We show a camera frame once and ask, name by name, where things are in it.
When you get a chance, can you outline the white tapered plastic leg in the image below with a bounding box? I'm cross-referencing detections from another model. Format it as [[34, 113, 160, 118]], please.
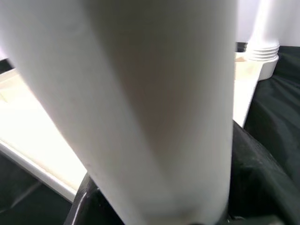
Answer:
[[0, 0, 237, 225], [247, 0, 281, 62]]

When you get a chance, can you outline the white plastic children table top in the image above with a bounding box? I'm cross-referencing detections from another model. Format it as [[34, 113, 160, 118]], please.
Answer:
[[0, 52, 280, 203]]

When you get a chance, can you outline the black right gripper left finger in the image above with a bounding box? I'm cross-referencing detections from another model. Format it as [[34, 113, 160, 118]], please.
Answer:
[[63, 172, 127, 225]]

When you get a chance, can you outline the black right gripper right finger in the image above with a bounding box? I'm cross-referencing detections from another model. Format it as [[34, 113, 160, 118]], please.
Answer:
[[217, 119, 300, 225]]

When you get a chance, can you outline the black table cloth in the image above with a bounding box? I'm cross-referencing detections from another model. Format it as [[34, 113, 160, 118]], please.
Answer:
[[0, 42, 300, 225]]

